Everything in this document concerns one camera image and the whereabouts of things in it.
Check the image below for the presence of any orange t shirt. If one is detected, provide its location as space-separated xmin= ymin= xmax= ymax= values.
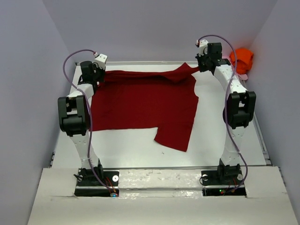
xmin=229 ymin=48 xmax=254 ymax=75

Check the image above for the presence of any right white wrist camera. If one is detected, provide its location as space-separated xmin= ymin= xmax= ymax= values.
xmin=196 ymin=39 xmax=209 ymax=56

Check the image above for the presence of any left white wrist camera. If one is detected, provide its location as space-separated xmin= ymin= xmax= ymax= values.
xmin=94 ymin=52 xmax=108 ymax=70

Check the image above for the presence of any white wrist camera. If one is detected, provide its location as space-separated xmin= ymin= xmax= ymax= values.
xmin=94 ymin=52 xmax=108 ymax=70
xmin=196 ymin=39 xmax=209 ymax=56

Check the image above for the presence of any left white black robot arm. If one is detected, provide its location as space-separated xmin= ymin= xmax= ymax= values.
xmin=58 ymin=61 xmax=105 ymax=187

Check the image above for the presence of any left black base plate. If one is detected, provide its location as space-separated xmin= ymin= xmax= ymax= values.
xmin=74 ymin=169 xmax=119 ymax=197

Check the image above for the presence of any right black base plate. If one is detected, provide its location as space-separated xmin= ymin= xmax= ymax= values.
xmin=199 ymin=170 xmax=247 ymax=197

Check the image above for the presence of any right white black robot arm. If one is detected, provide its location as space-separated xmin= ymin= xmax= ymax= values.
xmin=196 ymin=40 xmax=256 ymax=186

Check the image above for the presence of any dark red t shirt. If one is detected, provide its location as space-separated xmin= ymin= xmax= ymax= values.
xmin=91 ymin=63 xmax=199 ymax=152

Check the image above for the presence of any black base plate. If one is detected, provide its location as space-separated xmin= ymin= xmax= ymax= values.
xmin=199 ymin=170 xmax=247 ymax=197
xmin=74 ymin=169 xmax=119 ymax=197

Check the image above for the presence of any pink t shirt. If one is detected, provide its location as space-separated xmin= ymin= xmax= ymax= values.
xmin=223 ymin=55 xmax=248 ymax=81

